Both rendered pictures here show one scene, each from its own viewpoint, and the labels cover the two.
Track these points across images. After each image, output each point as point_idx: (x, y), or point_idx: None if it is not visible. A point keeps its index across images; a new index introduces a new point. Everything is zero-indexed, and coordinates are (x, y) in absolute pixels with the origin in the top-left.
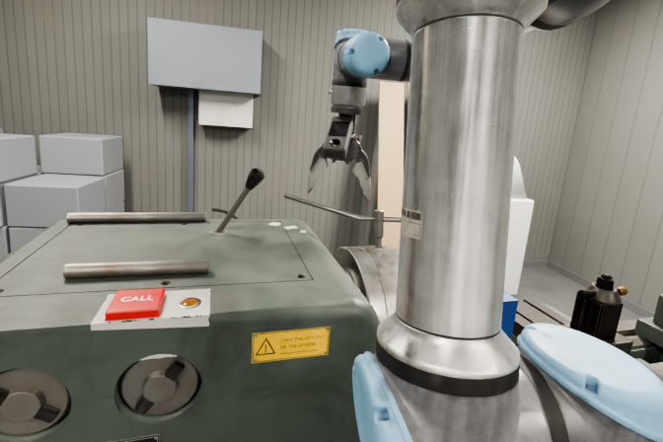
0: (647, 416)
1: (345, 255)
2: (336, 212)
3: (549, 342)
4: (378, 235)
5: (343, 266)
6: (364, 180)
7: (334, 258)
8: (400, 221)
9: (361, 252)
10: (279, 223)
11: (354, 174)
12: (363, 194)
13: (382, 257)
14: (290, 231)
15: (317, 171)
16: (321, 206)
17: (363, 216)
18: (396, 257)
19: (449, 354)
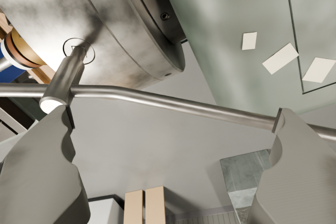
0: None
1: (141, 12)
2: (174, 97)
3: None
4: (69, 57)
5: (147, 11)
6: (32, 148)
7: (171, 56)
8: (0, 82)
9: None
10: (306, 78)
11: (75, 170)
12: (67, 104)
13: None
14: (280, 31)
15: (306, 169)
16: (221, 108)
17: (101, 92)
18: (25, 0)
19: None
